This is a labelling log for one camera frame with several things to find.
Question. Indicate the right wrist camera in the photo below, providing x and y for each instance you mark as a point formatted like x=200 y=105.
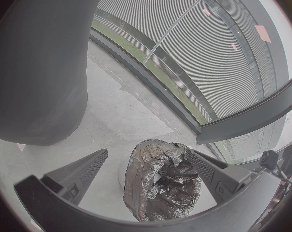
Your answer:
x=269 y=159

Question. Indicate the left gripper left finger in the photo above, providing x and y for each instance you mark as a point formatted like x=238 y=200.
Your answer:
x=88 y=168

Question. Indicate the dark grey round chair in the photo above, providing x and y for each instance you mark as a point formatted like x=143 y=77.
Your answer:
x=39 y=69

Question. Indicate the white printed wrapper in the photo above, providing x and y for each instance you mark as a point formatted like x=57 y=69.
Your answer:
x=158 y=178

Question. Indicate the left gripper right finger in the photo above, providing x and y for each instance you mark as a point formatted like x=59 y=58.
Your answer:
x=216 y=175

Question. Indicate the window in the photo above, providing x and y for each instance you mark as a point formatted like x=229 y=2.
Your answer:
x=232 y=127

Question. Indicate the black plastic bag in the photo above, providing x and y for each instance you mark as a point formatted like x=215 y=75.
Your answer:
x=146 y=168

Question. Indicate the white trash bin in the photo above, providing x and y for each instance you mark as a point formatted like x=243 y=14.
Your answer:
x=121 y=177

